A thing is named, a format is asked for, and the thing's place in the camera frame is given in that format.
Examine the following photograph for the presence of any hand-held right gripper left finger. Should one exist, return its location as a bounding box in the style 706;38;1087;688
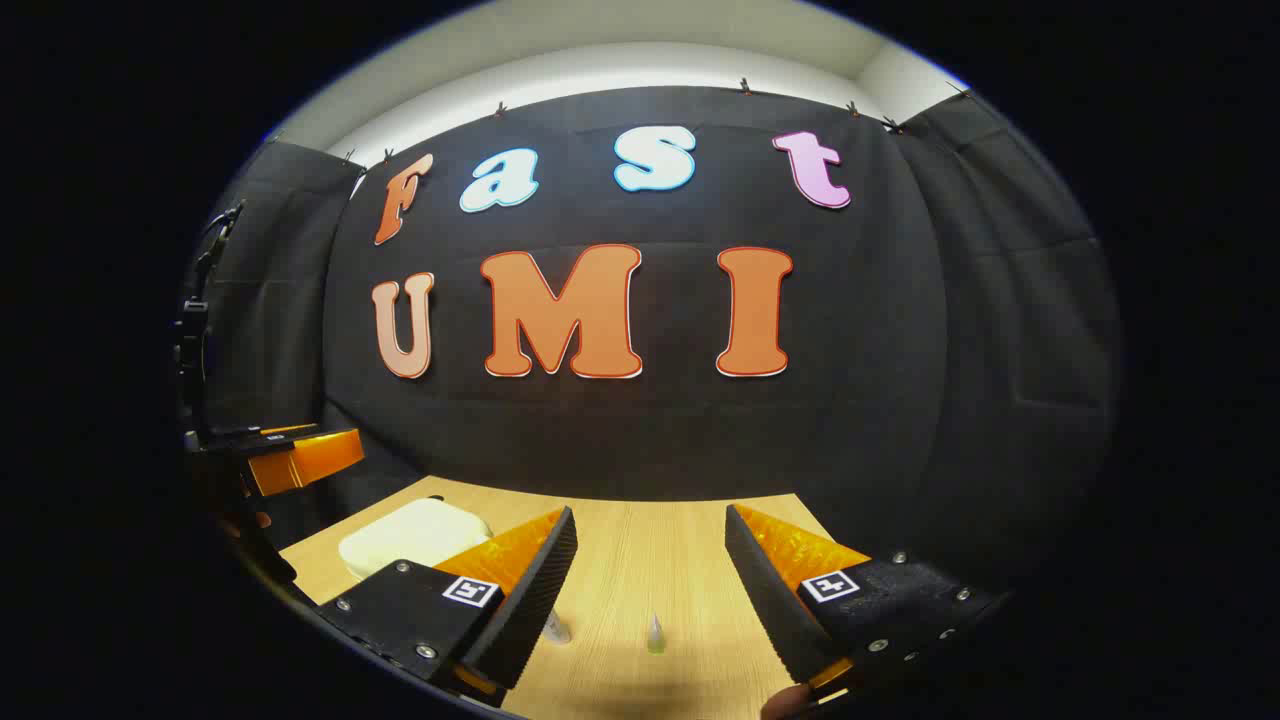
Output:
318;506;579;709

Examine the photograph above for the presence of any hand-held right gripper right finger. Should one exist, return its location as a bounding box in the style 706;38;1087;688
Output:
725;504;1006;703

